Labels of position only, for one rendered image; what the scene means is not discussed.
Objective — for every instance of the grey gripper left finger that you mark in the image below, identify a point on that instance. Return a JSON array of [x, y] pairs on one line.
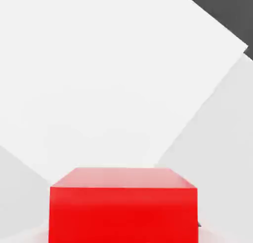
[[43, 237]]

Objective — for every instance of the small red cube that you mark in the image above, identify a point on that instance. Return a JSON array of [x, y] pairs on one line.
[[123, 213]]

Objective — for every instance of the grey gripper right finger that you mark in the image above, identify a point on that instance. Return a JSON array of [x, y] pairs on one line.
[[202, 236]]

